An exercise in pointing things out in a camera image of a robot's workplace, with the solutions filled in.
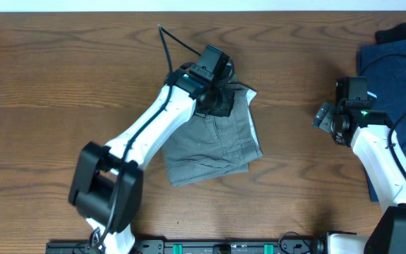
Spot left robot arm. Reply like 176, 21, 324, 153
68, 78, 197, 253

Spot dark blue folded garment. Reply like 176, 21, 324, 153
356, 34, 406, 202

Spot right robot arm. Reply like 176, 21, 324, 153
312, 102, 406, 253

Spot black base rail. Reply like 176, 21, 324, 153
45, 235, 329, 254

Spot black folded garment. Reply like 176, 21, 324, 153
375, 23, 406, 44

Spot grey shorts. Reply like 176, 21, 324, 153
162, 76, 263, 186

